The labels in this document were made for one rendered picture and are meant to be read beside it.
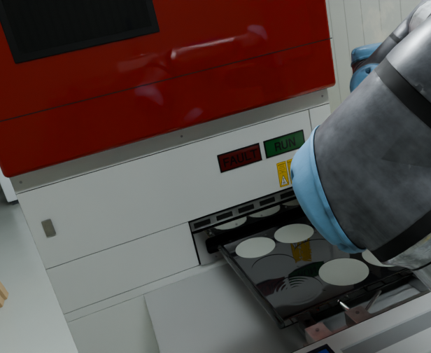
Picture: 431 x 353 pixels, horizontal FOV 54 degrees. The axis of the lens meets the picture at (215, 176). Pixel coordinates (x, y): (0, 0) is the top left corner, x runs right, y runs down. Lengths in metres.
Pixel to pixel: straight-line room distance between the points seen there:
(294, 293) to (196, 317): 0.25
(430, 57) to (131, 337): 1.03
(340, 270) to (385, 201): 0.57
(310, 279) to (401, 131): 0.60
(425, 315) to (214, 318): 0.46
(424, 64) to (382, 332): 0.44
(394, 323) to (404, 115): 0.41
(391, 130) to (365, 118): 0.02
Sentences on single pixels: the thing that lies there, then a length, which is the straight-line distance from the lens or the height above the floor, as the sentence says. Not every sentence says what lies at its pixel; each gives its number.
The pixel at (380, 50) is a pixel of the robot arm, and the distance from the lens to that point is 0.78.
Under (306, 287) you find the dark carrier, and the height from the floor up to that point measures 0.90.
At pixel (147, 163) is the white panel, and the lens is 1.04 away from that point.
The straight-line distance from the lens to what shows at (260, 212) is 1.15.
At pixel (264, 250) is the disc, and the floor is 0.90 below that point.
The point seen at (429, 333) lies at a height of 0.96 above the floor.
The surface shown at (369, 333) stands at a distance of 0.69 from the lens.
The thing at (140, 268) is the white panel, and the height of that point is 0.89.
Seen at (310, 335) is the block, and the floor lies 0.91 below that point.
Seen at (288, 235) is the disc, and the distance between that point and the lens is 1.09.
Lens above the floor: 1.41
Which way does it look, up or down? 18 degrees down
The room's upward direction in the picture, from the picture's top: 13 degrees counter-clockwise
